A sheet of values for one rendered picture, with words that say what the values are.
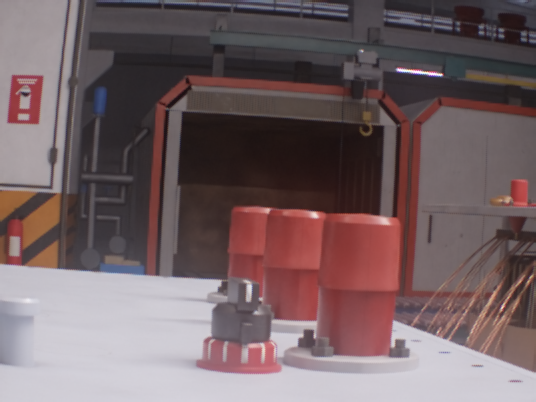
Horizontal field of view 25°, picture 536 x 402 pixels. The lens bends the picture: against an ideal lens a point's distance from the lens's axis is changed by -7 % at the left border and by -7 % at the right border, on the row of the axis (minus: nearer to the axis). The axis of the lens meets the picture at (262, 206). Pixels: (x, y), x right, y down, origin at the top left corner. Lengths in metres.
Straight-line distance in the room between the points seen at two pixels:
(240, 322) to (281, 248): 0.39
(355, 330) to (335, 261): 0.06
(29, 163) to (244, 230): 9.96
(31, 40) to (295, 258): 10.41
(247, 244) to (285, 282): 0.33
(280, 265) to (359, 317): 0.34
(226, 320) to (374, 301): 0.13
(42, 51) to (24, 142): 0.89
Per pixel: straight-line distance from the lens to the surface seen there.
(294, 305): 1.41
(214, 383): 0.96
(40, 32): 11.75
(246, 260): 1.73
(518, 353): 4.00
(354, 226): 1.08
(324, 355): 1.07
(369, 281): 1.08
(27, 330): 0.96
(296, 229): 1.40
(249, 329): 1.02
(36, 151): 11.66
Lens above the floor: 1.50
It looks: level
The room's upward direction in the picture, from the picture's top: 3 degrees clockwise
